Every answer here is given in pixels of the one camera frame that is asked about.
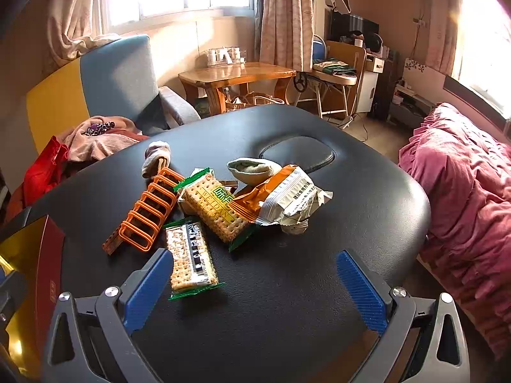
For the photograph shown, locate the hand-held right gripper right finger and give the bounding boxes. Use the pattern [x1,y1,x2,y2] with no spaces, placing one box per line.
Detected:
[336,250,471,383]

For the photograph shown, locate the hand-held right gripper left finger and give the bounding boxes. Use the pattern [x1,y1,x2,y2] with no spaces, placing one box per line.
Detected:
[42,247,175,383]

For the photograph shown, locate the red and gold box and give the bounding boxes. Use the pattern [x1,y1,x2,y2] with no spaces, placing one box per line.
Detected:
[0,214,66,379]

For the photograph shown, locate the small black-label cracker packet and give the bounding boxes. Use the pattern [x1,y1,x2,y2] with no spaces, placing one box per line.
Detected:
[165,217,225,301]

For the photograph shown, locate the large green cracker packet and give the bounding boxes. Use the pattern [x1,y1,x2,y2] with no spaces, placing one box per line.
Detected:
[173,168,256,253]

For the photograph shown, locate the orange and white snack packet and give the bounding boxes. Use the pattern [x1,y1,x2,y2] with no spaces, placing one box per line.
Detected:
[231,164,334,236]

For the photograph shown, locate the orange plastic rack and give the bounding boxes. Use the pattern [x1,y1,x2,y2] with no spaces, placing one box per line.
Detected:
[118,168,185,253]

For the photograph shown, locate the grey sock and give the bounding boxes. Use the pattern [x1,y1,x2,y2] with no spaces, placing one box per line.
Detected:
[141,141,172,179]

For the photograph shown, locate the beige and green sock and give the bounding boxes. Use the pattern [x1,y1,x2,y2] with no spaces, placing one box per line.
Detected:
[227,158,280,187]

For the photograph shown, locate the red cloth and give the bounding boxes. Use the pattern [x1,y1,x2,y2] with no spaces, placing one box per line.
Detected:
[22,136,70,208]

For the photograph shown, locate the pink bed blanket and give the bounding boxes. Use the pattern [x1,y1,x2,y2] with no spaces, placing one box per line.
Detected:
[398,103,511,362]

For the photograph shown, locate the black leather face cushion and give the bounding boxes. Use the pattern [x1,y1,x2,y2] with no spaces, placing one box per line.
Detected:
[259,136,336,174]

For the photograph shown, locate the pink cloth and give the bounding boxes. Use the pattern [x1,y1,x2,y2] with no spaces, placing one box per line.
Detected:
[56,116,150,164]

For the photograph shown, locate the purple patterned cloth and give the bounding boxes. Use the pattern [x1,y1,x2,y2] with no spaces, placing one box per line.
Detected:
[82,121,116,137]

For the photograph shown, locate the white cabinet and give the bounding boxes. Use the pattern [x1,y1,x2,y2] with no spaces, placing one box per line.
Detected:
[355,54,386,114]

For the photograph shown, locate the blue and yellow armchair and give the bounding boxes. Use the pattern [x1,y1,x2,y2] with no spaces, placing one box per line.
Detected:
[26,34,201,156]

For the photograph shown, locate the white flower-print board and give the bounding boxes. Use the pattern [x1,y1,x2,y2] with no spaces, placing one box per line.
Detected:
[403,58,446,108]

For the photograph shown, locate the green folded cloth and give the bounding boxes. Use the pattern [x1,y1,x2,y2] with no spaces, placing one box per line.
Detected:
[312,60,358,76]

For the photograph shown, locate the wooden side table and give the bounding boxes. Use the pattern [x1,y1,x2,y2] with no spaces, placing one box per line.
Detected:
[178,63,297,114]

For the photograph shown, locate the clear plastic organizer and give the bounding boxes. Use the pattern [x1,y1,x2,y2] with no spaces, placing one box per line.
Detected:
[205,47,247,67]

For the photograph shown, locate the black monitor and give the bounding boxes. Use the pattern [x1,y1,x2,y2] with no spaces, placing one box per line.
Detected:
[329,10,380,44]

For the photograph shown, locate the pink side curtain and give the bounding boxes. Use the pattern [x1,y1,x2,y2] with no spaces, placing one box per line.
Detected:
[423,0,464,76]

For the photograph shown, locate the side window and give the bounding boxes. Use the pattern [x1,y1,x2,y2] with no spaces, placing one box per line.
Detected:
[451,0,511,116]

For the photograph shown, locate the pink patterned curtain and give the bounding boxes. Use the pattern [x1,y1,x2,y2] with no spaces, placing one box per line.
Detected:
[259,0,316,73]
[46,0,120,64]

